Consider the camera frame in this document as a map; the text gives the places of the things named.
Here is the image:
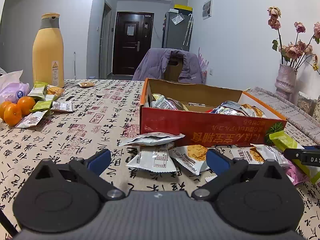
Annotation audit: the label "pink snack packet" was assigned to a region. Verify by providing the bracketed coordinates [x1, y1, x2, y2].
[285, 160, 309, 186]

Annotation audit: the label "green yellow snack packet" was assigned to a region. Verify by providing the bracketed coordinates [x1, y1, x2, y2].
[268, 131, 319, 184]

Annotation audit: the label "red white noodle packet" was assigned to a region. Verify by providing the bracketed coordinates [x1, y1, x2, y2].
[209, 101, 249, 116]

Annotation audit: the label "orange cracker snack packet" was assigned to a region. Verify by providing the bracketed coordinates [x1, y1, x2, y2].
[240, 103, 266, 118]

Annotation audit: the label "white snack packet back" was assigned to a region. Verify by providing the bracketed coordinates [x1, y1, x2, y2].
[126, 144, 176, 173]

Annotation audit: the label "large silver yellow snack bag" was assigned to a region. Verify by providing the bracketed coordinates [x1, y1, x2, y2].
[150, 94, 189, 111]

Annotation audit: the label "cracker packet on table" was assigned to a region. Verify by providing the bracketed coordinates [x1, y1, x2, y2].
[169, 145, 210, 176]

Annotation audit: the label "pink folded runner cloth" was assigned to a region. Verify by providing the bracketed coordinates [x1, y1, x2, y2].
[246, 87, 319, 137]

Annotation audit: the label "glass jar with grains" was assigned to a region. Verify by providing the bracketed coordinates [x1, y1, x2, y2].
[297, 91, 317, 116]

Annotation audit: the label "orange cardboard box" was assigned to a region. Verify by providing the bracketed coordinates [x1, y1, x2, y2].
[139, 79, 287, 147]

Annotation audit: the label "patterned table cloth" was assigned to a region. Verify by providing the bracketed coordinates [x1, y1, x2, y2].
[1, 80, 319, 239]

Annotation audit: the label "silver snack packet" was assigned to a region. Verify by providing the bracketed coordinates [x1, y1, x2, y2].
[119, 132, 185, 146]

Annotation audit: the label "pink ceramic vase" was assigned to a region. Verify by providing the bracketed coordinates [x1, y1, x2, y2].
[274, 64, 297, 101]

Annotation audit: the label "white pink small packet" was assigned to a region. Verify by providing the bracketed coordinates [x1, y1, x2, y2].
[15, 110, 48, 128]

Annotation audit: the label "small snack near bottle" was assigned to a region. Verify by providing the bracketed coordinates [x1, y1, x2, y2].
[78, 81, 95, 88]

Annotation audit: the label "orange mandarin back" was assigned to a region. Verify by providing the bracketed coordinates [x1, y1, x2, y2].
[17, 96, 36, 116]

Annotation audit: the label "orange mandarin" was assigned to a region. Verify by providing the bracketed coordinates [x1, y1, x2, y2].
[17, 96, 36, 116]
[3, 103, 22, 127]
[0, 101, 11, 120]

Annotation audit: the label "green snack bar packet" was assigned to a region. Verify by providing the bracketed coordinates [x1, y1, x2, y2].
[28, 81, 48, 100]

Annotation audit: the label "orange mandarin front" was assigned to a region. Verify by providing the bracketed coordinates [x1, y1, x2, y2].
[3, 103, 22, 127]

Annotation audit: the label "dried pink roses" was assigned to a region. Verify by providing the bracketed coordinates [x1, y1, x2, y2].
[267, 7, 319, 74]

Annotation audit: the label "orange mandarin left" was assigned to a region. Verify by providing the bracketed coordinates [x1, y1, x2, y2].
[0, 101, 11, 120]

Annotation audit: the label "wooden chair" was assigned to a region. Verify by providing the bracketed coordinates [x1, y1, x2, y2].
[163, 57, 183, 82]

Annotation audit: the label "purple jacket on chair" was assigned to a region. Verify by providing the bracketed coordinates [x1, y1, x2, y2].
[132, 48, 205, 84]

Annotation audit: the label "yellow thermos bottle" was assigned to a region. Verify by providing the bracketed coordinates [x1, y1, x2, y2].
[32, 12, 65, 88]

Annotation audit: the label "dark entrance door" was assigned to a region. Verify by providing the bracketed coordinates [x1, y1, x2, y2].
[112, 11, 154, 75]

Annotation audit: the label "grey refrigerator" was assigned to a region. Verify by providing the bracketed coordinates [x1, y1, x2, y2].
[162, 9, 193, 51]

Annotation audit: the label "yellow box on fridge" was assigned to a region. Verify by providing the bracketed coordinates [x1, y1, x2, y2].
[174, 4, 193, 11]

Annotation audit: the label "wall picture frame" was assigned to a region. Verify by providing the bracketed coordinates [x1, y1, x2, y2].
[202, 0, 213, 20]

